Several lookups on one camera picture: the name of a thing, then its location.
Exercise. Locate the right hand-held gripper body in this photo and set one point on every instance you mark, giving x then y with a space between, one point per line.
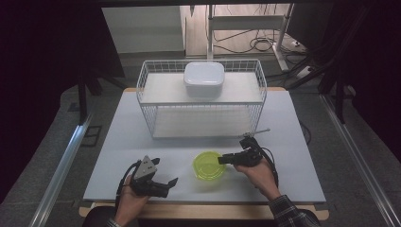
250 156

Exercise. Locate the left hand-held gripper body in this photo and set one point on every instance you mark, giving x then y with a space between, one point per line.
145 176

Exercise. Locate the green translucent bowl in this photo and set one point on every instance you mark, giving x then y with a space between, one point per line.
206 167

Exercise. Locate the white square bowl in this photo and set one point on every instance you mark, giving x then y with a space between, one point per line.
204 78

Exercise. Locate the person's right hand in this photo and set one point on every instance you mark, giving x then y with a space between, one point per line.
260 179

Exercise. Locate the person's left hand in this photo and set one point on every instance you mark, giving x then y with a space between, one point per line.
129 205

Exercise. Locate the white table board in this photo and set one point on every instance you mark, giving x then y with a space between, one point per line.
126 142

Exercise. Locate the black floor plate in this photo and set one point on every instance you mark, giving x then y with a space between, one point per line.
91 136

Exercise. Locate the black stand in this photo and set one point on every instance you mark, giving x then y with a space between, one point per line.
83 97
339 97

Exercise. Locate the white power strip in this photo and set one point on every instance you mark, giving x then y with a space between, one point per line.
305 72

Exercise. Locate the white panel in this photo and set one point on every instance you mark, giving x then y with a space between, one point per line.
143 30

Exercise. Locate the dark curtain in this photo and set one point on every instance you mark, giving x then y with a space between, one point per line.
41 63
375 63

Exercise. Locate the metal floor rail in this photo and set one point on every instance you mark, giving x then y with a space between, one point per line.
63 164
359 157

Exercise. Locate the white desk frame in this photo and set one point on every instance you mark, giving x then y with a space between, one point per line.
249 22

